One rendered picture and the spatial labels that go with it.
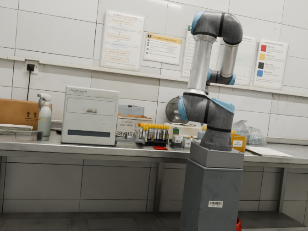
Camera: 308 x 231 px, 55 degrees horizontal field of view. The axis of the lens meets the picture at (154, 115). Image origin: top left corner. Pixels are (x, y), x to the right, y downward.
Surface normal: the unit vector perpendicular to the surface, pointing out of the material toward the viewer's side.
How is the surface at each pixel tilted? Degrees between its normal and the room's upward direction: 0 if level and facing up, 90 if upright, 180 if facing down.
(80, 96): 90
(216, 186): 90
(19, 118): 92
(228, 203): 90
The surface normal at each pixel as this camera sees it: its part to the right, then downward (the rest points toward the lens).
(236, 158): 0.28, 0.08
